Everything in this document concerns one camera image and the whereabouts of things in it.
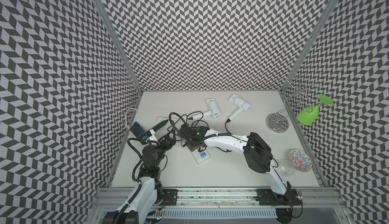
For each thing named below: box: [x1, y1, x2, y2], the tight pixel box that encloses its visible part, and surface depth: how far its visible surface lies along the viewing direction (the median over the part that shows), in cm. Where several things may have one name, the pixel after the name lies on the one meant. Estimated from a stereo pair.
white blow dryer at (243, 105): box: [227, 93, 252, 122], surface depth 104 cm
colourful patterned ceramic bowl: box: [287, 148, 313, 173], surface depth 84 cm
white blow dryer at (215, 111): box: [191, 98, 222, 121], surface depth 103 cm
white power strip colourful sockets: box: [191, 147, 210, 165], surface depth 85 cm
